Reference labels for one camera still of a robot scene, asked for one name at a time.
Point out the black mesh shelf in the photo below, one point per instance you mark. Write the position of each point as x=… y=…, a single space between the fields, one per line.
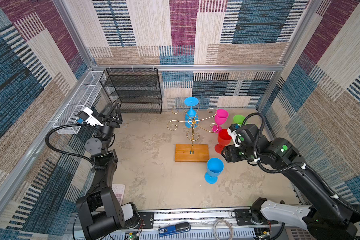
x=135 y=90

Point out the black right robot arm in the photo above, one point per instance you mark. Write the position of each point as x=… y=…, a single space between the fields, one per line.
x=328 y=217

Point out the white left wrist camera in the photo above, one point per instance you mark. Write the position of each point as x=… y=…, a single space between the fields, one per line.
x=86 y=117

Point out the magenta wine glass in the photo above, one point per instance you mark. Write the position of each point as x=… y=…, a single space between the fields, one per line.
x=220 y=118

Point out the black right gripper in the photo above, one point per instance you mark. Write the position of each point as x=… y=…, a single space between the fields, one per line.
x=231 y=155

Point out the red wine glass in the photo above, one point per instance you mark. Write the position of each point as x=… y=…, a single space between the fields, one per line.
x=223 y=139

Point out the white wire basket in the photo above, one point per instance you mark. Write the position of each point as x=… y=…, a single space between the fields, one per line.
x=83 y=96

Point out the white pink calculator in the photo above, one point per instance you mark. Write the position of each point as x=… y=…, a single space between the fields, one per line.
x=119 y=191

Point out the gold wire glass rack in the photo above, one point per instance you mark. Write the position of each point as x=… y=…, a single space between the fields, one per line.
x=191 y=135

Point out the wooden rack base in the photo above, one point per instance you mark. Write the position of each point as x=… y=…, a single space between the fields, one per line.
x=197 y=153

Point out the green wine glass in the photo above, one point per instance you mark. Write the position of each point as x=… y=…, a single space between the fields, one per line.
x=238 y=119

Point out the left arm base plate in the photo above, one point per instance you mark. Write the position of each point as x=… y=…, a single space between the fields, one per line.
x=146 y=220

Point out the aluminium mounting rail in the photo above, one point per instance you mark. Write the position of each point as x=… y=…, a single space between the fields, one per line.
x=207 y=224

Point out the blue wine glass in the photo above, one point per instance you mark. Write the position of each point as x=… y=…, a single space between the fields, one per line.
x=215 y=167
x=190 y=102

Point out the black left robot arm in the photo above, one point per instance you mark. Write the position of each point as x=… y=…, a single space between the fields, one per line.
x=99 y=211

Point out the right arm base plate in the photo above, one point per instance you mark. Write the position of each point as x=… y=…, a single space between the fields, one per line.
x=243 y=217

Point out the blue black stapler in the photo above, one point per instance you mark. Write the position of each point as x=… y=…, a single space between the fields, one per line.
x=174 y=229

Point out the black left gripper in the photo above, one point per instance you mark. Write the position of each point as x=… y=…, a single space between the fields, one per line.
x=109 y=120

